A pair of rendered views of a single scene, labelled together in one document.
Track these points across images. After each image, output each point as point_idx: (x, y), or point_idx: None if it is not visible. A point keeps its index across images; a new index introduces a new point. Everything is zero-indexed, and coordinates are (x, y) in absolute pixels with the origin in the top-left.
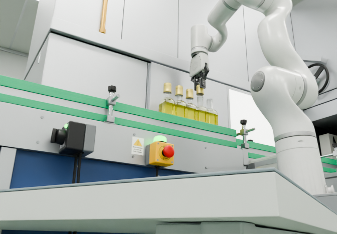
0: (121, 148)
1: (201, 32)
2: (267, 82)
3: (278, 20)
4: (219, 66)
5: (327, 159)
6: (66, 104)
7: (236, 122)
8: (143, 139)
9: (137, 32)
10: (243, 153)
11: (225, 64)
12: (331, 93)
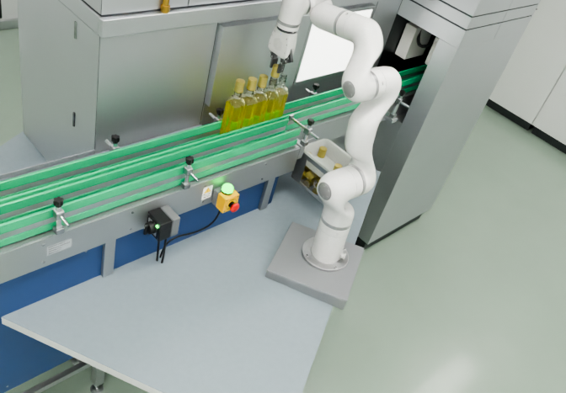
0: (193, 200)
1: (298, 4)
2: (330, 201)
3: (370, 131)
4: None
5: None
6: (149, 188)
7: (309, 55)
8: (212, 185)
9: None
10: (300, 151)
11: None
12: (440, 7)
